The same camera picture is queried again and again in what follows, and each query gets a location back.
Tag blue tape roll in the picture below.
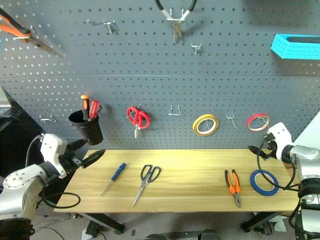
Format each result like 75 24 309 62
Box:
249 169 280 197

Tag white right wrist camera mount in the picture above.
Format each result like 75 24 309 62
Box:
266 121 294 161

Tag grey left wrist cable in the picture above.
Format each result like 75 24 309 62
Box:
24 134 43 169

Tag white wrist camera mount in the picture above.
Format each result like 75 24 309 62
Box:
39 133 69 176
266 121 294 161

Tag grey metal pegboard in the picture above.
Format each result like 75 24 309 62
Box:
0 0 320 151

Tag long metal pegboard hook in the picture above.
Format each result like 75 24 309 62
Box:
87 19 117 35

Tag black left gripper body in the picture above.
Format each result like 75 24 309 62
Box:
58 144 85 176

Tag black white handled pliers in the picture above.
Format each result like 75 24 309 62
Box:
154 0 198 45

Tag red handled screwdriver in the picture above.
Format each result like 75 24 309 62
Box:
88 99 102 121

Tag blue handled screwdriver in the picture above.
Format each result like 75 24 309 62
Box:
100 162 127 197

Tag dark rounded shape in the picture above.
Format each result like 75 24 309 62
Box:
199 228 223 240

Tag white power strip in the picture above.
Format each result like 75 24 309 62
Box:
81 226 100 239

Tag orange black long-nose pliers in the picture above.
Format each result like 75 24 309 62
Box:
0 7 67 60

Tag yellow tape roll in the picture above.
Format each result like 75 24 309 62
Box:
192 113 221 138

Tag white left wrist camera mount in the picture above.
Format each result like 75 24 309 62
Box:
39 133 69 176

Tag black handled scissors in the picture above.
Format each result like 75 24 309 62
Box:
131 164 162 208

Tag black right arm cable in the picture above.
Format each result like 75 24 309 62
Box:
256 140 301 192

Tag red tape roll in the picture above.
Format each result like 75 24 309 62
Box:
247 113 271 133

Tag black plastic cup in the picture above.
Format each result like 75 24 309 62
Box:
68 109 104 147

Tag blue plastic bin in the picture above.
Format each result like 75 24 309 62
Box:
270 33 320 61

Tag orange black handled screwdriver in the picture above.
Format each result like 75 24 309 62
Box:
80 94 91 122

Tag orange black combination pliers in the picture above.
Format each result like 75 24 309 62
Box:
224 169 243 209

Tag short metal pegboard hook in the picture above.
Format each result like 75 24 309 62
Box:
191 43 204 56

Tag metal wire loop hook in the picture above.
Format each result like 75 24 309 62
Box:
167 104 182 117

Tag black table leg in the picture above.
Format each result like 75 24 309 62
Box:
240 211 284 232
74 212 126 235

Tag red handled scissors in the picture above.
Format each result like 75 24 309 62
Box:
126 105 152 140

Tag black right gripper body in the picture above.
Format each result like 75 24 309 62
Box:
260 132 279 160

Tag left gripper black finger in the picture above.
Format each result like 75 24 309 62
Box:
66 139 88 151
81 149 107 169

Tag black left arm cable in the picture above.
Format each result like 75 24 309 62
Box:
37 172 82 210

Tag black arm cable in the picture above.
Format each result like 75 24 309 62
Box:
37 172 82 210
256 140 301 192

